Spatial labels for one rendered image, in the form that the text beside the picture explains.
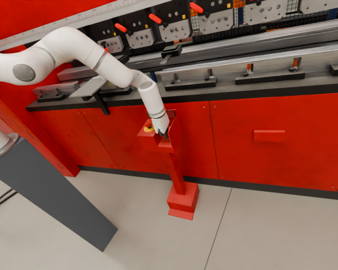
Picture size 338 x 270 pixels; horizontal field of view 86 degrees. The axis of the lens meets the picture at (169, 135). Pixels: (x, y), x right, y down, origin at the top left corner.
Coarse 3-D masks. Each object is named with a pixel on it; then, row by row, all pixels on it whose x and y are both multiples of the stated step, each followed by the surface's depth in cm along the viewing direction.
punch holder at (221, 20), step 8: (200, 0) 79; (208, 0) 78; (216, 0) 77; (224, 0) 77; (232, 0) 77; (208, 8) 80; (216, 8) 79; (224, 8) 78; (232, 8) 79; (200, 16) 83; (216, 16) 81; (224, 16) 80; (232, 16) 79; (200, 24) 85; (208, 24) 84; (216, 24) 83; (224, 24) 82; (232, 24) 81; (208, 32) 86
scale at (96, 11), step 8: (120, 0) 88; (128, 0) 87; (136, 0) 86; (144, 0) 85; (96, 8) 94; (104, 8) 93; (112, 8) 92; (72, 16) 101; (80, 16) 100; (88, 16) 98; (48, 24) 109; (56, 24) 107; (64, 24) 106; (24, 32) 118; (32, 32) 116; (40, 32) 114; (0, 40) 128; (8, 40) 126; (16, 40) 124
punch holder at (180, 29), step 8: (176, 0) 82; (184, 0) 81; (160, 8) 86; (168, 8) 85; (176, 8) 84; (184, 8) 83; (160, 16) 88; (168, 16) 87; (176, 16) 86; (160, 24) 90; (168, 24) 89; (176, 24) 88; (184, 24) 87; (160, 32) 92; (168, 32) 91; (176, 32) 90; (184, 32) 89; (192, 32) 95; (168, 40) 94
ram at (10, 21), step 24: (0, 0) 107; (24, 0) 103; (48, 0) 99; (72, 0) 95; (96, 0) 92; (168, 0) 83; (0, 24) 119; (24, 24) 114; (72, 24) 104; (0, 48) 133
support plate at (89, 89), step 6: (84, 84) 121; (90, 84) 118; (96, 84) 115; (102, 84) 112; (78, 90) 115; (84, 90) 112; (90, 90) 110; (96, 90) 108; (72, 96) 110; (78, 96) 108
